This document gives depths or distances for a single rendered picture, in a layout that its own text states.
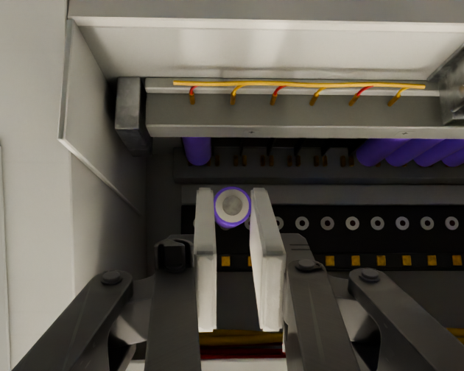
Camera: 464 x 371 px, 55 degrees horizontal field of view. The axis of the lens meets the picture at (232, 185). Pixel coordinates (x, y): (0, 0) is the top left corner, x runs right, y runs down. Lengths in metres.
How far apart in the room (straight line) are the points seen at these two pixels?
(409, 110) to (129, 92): 0.14
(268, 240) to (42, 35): 0.12
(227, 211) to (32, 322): 0.09
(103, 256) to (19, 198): 0.07
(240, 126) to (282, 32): 0.06
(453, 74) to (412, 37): 0.03
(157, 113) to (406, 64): 0.12
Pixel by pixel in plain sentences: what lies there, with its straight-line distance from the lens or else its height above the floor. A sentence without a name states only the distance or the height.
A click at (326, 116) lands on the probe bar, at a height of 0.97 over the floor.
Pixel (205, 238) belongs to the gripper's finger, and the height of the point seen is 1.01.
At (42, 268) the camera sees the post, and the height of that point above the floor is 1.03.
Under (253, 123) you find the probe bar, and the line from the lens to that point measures 0.23.
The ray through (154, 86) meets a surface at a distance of 0.23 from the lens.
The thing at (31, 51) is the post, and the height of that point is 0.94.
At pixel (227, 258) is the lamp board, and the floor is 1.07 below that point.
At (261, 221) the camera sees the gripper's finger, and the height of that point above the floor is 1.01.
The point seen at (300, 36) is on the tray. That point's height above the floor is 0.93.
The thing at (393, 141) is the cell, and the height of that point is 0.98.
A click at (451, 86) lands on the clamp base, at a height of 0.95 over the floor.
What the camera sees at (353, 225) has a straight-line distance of 0.37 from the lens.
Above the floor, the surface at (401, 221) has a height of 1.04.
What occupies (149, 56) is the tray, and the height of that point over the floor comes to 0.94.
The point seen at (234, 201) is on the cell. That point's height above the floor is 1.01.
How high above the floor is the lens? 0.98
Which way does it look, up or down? 6 degrees up
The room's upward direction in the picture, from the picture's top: 180 degrees counter-clockwise
